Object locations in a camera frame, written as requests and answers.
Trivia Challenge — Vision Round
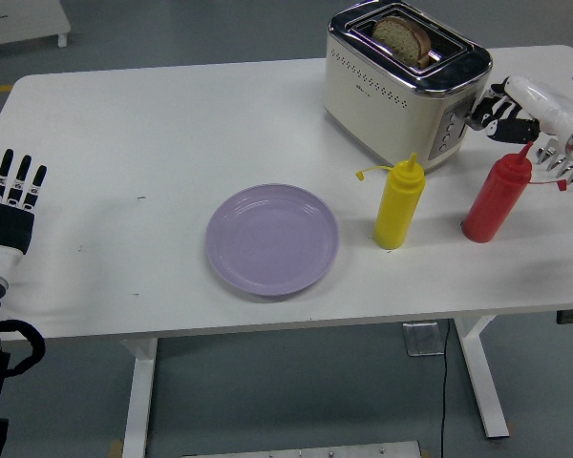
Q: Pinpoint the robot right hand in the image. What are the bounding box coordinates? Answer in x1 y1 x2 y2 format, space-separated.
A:
467 74 573 144

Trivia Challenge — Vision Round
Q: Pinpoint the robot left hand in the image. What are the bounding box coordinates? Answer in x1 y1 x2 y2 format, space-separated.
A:
0 142 48 282

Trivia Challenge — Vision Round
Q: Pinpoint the brown bread slice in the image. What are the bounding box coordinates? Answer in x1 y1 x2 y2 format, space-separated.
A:
371 15 433 68

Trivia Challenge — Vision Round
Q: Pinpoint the cream and chrome toaster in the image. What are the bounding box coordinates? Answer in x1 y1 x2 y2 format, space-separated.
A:
323 1 494 174

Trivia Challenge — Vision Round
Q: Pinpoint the purple plate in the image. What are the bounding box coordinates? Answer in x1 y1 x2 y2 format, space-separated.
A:
205 183 341 298

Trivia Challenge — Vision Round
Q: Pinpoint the small metal floor plate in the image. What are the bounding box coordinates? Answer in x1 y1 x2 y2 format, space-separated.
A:
401 322 446 357

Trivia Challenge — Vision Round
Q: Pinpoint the metal toast rack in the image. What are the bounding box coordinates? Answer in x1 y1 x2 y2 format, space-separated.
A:
537 137 573 192

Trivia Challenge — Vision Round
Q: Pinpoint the red squeeze bottle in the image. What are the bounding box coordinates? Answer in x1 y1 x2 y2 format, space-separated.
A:
461 140 570 244

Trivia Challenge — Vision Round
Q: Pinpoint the yellow squeeze bottle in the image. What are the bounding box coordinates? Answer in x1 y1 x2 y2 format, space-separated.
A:
355 152 427 251

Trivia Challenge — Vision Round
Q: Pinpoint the white platform furniture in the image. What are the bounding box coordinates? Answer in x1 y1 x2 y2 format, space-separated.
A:
0 0 73 49

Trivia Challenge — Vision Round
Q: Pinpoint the white table leg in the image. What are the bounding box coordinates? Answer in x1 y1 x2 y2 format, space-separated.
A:
451 314 511 439
118 337 159 458

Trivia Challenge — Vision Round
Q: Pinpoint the black floor cable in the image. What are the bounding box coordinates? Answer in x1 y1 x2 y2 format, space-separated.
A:
438 318 450 458

